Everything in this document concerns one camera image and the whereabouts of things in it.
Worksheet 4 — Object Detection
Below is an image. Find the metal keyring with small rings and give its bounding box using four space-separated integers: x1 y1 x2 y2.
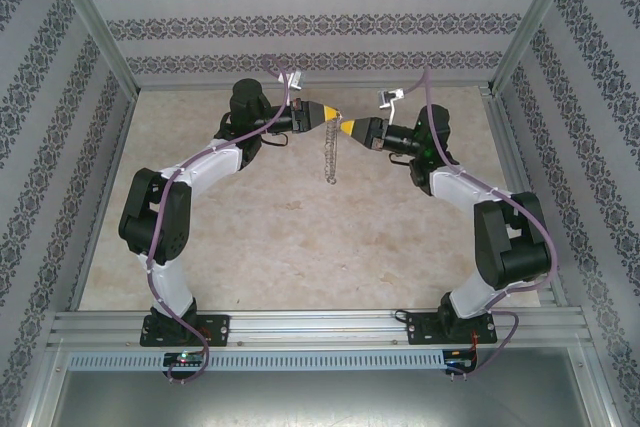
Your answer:
322 111 346 187

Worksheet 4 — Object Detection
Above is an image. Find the small circuit board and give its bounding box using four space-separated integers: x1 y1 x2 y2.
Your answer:
162 350 208 368
444 348 480 374

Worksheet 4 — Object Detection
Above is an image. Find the grey metal sheet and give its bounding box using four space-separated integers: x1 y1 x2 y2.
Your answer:
49 369 609 427

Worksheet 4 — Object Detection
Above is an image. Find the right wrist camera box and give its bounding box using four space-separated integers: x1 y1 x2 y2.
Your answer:
376 88 406 124

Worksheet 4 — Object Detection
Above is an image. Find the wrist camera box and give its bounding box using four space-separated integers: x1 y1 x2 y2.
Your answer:
376 88 406 124
274 70 306 96

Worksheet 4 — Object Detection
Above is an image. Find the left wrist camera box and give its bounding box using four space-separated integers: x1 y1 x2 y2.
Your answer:
274 70 306 96

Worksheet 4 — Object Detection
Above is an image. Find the aluminium side rail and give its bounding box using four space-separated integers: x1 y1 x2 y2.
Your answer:
480 86 571 309
67 89 139 312

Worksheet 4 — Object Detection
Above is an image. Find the aluminium corner post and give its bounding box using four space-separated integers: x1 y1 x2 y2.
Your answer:
42 0 141 94
488 0 586 94

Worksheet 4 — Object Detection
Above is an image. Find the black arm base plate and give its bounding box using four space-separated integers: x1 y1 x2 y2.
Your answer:
405 310 499 347
139 314 232 348

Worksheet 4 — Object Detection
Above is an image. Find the aluminium mounting rail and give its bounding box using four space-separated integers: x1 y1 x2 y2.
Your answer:
47 307 590 349

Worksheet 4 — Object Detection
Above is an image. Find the slotted grey cable duct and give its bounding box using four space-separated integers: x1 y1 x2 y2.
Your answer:
67 350 447 372

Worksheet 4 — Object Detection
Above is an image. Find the aluminium frame beam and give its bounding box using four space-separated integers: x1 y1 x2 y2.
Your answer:
574 344 626 427
17 344 69 427

